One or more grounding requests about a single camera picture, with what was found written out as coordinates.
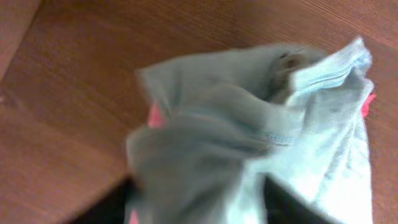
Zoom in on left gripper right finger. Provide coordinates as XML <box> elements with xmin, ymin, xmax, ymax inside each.
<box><xmin>263</xmin><ymin>176</ymin><xmax>331</xmax><ymax>224</ymax></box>

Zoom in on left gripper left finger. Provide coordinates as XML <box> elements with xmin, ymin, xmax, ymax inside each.
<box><xmin>67</xmin><ymin>178</ymin><xmax>136</xmax><ymax>224</ymax></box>

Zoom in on grey t-shirt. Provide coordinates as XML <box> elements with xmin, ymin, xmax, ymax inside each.
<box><xmin>126</xmin><ymin>38</ymin><xmax>374</xmax><ymax>223</ymax></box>

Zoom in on folded salmon pink shirt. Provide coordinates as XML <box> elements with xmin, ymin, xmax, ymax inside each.
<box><xmin>127</xmin><ymin>88</ymin><xmax>373</xmax><ymax>223</ymax></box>

